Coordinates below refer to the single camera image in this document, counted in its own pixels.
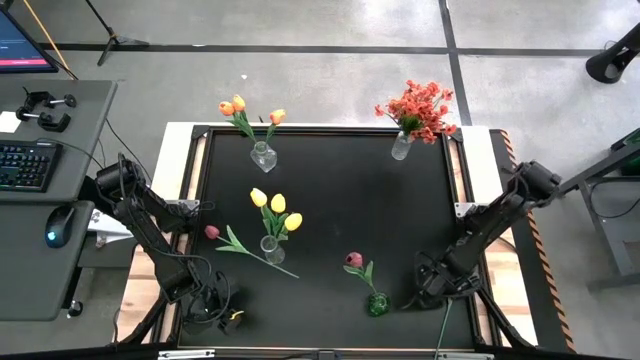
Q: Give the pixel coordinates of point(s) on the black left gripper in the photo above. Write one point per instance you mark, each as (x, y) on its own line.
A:
(200, 312)

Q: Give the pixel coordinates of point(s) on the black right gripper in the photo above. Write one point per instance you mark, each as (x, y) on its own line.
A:
(442, 280)

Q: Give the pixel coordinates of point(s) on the green glass vase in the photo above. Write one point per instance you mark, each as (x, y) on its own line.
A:
(378, 305)

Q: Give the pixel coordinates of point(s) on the tall clear glass vase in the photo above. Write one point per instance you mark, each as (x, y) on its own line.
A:
(273, 255)

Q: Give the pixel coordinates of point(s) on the yellow tulip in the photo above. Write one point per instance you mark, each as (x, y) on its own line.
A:
(278, 203)
(293, 221)
(258, 197)

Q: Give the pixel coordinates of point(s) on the slim diamond-cut glass vase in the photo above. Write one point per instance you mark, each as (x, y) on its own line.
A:
(401, 150)

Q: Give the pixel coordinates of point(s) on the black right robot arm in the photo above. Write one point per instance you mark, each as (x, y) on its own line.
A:
(500, 210)

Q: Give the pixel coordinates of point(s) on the round cut-glass vase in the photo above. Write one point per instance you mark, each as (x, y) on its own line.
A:
(263, 160)

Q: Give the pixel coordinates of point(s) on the black mat orange-striped edge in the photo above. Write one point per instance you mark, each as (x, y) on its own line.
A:
(520, 280)

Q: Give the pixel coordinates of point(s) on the white paper sheet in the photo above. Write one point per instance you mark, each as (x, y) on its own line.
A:
(107, 227)

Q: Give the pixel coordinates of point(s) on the black round knob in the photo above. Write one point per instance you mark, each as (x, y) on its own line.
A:
(75, 308)

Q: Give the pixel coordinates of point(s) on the black computer mouse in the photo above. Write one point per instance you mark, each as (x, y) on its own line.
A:
(59, 227)

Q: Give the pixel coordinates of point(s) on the grey desk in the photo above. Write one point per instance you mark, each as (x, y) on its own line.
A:
(30, 280)

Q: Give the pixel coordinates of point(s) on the black metal side table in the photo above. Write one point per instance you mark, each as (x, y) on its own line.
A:
(590, 175)

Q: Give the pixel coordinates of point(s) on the black keyboard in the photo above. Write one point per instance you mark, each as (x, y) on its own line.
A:
(25, 165)

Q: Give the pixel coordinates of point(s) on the black C-clamp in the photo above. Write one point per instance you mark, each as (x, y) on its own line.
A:
(50, 122)
(35, 98)

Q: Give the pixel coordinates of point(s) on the black tripod stand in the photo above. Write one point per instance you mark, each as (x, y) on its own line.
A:
(132, 42)

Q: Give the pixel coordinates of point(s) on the white paper note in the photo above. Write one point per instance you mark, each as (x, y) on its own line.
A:
(9, 122)

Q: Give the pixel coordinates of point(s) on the computer monitor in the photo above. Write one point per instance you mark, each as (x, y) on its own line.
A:
(22, 45)

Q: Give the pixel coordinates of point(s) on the silver bracket plate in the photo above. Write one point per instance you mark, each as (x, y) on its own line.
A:
(185, 354)
(465, 356)

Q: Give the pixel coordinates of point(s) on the black pedestal stand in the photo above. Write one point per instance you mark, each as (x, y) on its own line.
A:
(607, 67)

